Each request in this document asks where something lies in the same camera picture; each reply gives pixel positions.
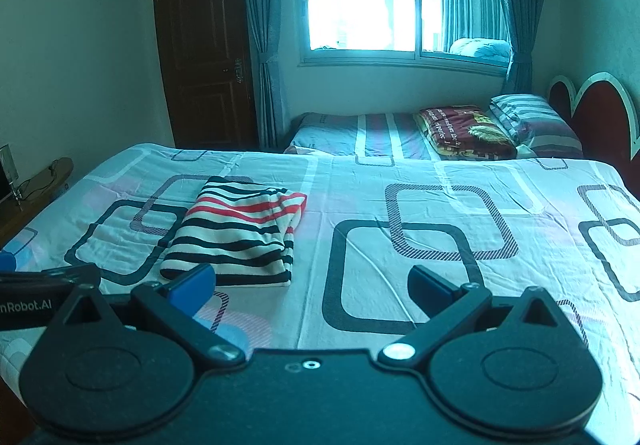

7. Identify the small standing frame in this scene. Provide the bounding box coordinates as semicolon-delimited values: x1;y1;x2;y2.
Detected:
0;144;21;203

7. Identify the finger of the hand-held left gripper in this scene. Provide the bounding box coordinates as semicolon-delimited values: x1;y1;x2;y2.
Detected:
0;263;102;290

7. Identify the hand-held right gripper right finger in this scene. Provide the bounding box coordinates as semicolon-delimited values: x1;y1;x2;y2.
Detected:
377;265;561;369

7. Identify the light blue quilt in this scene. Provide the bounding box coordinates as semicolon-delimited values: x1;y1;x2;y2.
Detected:
448;38;512;63

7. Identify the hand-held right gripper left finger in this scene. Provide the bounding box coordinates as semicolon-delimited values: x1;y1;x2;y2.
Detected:
47;262;247;369

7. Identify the red folded blanket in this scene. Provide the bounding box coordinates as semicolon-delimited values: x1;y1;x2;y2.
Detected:
414;105;518;161

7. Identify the wooden side table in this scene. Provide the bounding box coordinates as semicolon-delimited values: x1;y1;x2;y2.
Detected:
0;156;75;246

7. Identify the blue curtain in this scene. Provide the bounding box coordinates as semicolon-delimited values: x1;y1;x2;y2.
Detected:
440;0;551;96
236;0;296;151

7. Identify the red scalloped headboard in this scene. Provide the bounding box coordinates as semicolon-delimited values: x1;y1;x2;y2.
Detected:
547;72;640;201

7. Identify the brown wooden door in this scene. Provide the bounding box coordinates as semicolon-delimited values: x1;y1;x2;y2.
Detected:
151;0;261;151

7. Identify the striped knit sweater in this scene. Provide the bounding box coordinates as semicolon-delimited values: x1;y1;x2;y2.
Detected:
159;176;308;287

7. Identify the window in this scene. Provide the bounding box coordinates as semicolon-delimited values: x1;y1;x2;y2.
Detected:
292;0;513;76

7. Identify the bed with striped sheet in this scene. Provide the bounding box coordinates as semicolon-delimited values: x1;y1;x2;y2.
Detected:
284;111;586;161

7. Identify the bed with square-patterned sheet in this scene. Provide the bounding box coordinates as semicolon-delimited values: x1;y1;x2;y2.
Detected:
0;142;640;445

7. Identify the striped pillow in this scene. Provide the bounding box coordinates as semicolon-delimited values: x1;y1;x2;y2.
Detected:
487;94;583;158

